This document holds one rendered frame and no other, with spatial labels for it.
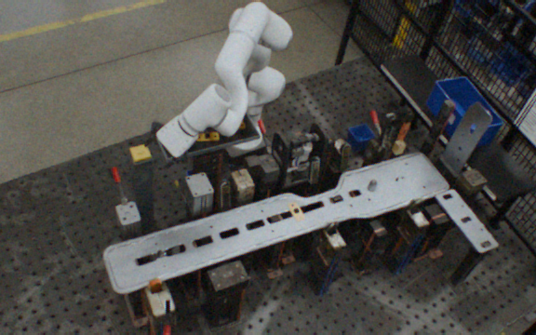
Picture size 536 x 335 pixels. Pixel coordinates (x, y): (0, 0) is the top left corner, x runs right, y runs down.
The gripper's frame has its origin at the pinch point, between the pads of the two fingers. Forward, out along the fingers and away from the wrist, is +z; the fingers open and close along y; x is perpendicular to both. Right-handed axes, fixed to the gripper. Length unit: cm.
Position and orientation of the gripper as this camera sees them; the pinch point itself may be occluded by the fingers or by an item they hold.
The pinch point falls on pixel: (157, 154)
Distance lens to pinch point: 181.0
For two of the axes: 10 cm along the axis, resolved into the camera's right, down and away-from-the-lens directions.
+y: -6.5, -7.5, -0.8
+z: -7.0, 5.6, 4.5
